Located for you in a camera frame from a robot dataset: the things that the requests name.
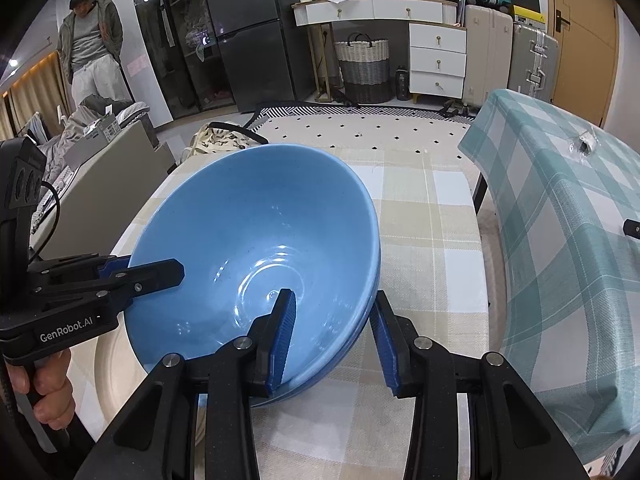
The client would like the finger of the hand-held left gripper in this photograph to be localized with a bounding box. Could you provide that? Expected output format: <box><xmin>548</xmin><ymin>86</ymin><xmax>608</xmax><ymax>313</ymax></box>
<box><xmin>97</xmin><ymin>255</ymin><xmax>132</xmax><ymax>279</ymax></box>
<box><xmin>102</xmin><ymin>258</ymin><xmax>186</xmax><ymax>311</ymax></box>

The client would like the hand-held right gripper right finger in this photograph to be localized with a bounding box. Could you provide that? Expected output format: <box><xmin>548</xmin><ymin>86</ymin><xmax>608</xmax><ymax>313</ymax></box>
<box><xmin>369</xmin><ymin>290</ymin><xmax>591</xmax><ymax>480</ymax></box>

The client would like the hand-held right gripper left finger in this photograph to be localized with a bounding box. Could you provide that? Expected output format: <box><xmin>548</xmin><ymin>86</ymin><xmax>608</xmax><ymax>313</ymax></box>
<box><xmin>75</xmin><ymin>288</ymin><xmax>297</xmax><ymax>480</ymax></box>

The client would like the blue bowl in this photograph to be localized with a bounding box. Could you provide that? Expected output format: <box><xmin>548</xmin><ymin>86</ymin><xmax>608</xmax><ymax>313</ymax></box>
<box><xmin>125</xmin><ymin>144</ymin><xmax>383</xmax><ymax>376</ymax></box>
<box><xmin>252</xmin><ymin>240</ymin><xmax>383</xmax><ymax>408</ymax></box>

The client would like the beige round plate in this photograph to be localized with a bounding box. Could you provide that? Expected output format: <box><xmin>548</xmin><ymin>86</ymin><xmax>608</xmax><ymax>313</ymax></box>
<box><xmin>92</xmin><ymin>332</ymin><xmax>211</xmax><ymax>441</ymax></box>

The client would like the person's left hand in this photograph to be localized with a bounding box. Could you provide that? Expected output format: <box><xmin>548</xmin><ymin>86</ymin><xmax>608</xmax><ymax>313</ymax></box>
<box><xmin>5</xmin><ymin>347</ymin><xmax>73</xmax><ymax>431</ymax></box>

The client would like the grey cabinet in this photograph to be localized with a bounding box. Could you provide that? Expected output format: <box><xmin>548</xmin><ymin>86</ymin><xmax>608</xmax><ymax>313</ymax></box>
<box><xmin>27</xmin><ymin>120</ymin><xmax>176</xmax><ymax>261</ymax></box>

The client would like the beige plaid tablecloth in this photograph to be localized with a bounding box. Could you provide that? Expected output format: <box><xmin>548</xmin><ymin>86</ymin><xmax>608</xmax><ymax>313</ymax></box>
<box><xmin>65</xmin><ymin>145</ymin><xmax>493</xmax><ymax>480</ymax></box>

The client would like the grey jacket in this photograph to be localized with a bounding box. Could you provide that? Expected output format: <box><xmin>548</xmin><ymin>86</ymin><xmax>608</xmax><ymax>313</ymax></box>
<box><xmin>30</xmin><ymin>95</ymin><xmax>151</xmax><ymax>186</ymax></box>

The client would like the grey cardboard box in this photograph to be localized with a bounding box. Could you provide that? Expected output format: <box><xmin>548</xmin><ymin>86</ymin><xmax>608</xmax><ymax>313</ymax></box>
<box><xmin>62</xmin><ymin>112</ymin><xmax>123</xmax><ymax>168</ymax></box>

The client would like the patterned tote bag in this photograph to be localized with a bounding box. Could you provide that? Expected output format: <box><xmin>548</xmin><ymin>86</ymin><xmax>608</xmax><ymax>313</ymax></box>
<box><xmin>190</xmin><ymin>121</ymin><xmax>271</xmax><ymax>161</ymax></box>

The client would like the beige curtain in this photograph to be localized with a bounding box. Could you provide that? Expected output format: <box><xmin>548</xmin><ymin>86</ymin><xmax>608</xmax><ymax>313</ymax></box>
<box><xmin>0</xmin><ymin>50</ymin><xmax>71</xmax><ymax>141</ymax></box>

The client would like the white dotted floor mat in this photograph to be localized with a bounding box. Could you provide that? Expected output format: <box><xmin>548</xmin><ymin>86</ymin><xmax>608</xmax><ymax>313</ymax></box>
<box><xmin>252</xmin><ymin>114</ymin><xmax>478</xmax><ymax>153</ymax></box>

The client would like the black white chevron rug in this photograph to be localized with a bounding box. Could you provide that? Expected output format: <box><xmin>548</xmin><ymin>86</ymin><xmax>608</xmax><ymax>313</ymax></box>
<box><xmin>245</xmin><ymin>101</ymin><xmax>478</xmax><ymax>122</ymax></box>

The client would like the glass door cabinet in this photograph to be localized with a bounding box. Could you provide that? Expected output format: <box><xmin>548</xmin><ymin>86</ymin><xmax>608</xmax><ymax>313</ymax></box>
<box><xmin>127</xmin><ymin>0</ymin><xmax>236</xmax><ymax>121</ymax></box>

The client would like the dark grey refrigerator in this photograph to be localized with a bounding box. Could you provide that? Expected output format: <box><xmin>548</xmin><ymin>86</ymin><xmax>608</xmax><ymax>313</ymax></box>
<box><xmin>197</xmin><ymin>0</ymin><xmax>311</xmax><ymax>113</ymax></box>

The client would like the woven laundry basket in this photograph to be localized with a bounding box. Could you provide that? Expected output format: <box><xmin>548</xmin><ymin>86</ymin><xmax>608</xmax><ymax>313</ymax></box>
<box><xmin>334</xmin><ymin>32</ymin><xmax>393</xmax><ymax>105</ymax></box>

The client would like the small clear plastic object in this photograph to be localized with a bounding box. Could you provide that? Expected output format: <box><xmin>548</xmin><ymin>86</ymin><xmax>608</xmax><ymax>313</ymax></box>
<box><xmin>570</xmin><ymin>130</ymin><xmax>598</xmax><ymax>158</ymax></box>

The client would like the white desk with drawers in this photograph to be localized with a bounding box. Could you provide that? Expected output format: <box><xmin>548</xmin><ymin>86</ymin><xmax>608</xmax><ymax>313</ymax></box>
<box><xmin>291</xmin><ymin>0</ymin><xmax>468</xmax><ymax>103</ymax></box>

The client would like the beige suitcase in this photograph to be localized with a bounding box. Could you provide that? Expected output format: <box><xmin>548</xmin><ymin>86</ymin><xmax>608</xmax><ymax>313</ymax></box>
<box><xmin>462</xmin><ymin>4</ymin><xmax>515</xmax><ymax>108</ymax></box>

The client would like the silver suitcase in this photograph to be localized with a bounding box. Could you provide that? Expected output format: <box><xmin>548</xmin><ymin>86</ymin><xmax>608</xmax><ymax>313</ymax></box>
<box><xmin>507</xmin><ymin>20</ymin><xmax>560</xmax><ymax>106</ymax></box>

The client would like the wooden door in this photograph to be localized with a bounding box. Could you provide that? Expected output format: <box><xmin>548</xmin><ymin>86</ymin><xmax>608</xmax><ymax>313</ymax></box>
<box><xmin>545</xmin><ymin>0</ymin><xmax>618</xmax><ymax>123</ymax></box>

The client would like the black cable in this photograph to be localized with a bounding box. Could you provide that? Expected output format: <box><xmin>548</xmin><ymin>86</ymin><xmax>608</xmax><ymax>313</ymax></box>
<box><xmin>29</xmin><ymin>180</ymin><xmax>62</xmax><ymax>262</ymax></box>

